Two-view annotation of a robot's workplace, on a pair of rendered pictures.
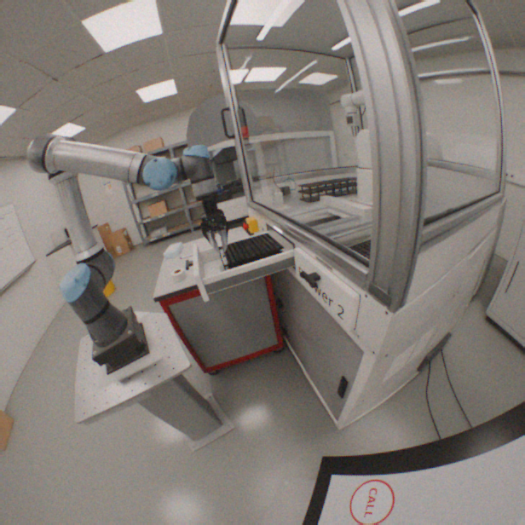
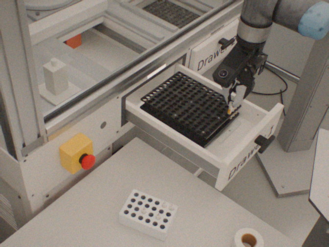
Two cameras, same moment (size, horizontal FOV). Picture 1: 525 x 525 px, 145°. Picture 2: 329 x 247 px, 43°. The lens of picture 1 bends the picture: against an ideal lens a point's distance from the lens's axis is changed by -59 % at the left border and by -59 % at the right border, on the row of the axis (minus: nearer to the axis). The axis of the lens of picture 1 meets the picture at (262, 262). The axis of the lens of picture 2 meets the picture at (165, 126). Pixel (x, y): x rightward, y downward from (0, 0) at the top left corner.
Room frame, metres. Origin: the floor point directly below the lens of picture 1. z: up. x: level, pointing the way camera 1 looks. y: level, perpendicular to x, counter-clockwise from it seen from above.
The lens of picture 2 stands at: (1.36, 0.65, 1.66)
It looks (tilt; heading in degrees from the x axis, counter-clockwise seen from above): 45 degrees down; 227
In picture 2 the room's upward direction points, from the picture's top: 7 degrees clockwise
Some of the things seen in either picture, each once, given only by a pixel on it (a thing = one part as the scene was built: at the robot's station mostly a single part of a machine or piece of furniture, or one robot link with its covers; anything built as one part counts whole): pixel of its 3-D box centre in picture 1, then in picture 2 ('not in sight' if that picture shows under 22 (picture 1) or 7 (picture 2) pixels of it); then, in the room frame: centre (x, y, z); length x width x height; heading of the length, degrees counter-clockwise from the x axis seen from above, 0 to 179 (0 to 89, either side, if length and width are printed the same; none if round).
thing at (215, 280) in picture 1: (251, 255); (187, 110); (0.71, 0.03, 0.86); 0.40 x 0.26 x 0.06; 103
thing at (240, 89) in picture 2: (213, 244); (244, 92); (0.62, 0.15, 0.97); 0.06 x 0.03 x 0.09; 13
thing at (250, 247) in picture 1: (250, 254); (189, 110); (0.71, 0.04, 0.87); 0.22 x 0.18 x 0.06; 103
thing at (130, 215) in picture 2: not in sight; (148, 214); (0.97, 0.21, 0.78); 0.12 x 0.08 x 0.04; 120
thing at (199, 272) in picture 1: (199, 268); (250, 144); (0.66, 0.24, 0.87); 0.29 x 0.02 x 0.11; 13
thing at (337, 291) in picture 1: (320, 284); (216, 47); (0.43, -0.15, 0.87); 0.29 x 0.02 x 0.11; 13
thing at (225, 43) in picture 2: (312, 277); (224, 42); (0.42, -0.12, 0.91); 0.07 x 0.04 x 0.01; 13
